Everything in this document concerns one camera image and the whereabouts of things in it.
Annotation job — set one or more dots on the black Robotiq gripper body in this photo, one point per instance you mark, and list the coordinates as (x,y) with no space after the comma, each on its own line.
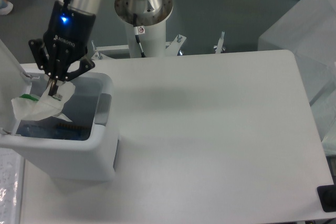
(67,35)

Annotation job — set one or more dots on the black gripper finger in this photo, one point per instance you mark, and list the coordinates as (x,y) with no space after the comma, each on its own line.
(61,74)
(37,47)

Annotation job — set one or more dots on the white paper wrapper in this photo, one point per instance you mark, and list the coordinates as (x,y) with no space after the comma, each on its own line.
(27,109)

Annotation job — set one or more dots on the clear plastic water bottle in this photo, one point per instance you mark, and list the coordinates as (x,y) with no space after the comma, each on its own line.
(33,129)

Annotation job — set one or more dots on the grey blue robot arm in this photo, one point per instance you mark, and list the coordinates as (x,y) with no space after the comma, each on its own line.
(86,6)

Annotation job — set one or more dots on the white trash can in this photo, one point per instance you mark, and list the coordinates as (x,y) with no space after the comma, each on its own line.
(82,147)

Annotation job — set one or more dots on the light blue sneaker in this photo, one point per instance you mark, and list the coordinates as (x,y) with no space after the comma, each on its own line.
(6,7)

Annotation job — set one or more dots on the blue snack bag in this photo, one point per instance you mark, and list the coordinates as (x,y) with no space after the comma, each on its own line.
(67,131)

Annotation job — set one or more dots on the plastic sleeved paper sheet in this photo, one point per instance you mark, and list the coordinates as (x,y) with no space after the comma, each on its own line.
(12,173)

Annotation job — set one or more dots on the metal clamp screw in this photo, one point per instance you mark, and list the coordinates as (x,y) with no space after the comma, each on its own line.
(220,48)

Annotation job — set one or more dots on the black device at table edge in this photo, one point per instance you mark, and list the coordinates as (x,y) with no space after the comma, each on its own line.
(326,195)

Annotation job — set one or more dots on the white table clamp bracket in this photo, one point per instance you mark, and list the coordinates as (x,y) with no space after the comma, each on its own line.
(115,52)

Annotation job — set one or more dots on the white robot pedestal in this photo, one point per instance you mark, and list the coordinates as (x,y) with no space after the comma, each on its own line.
(145,25)

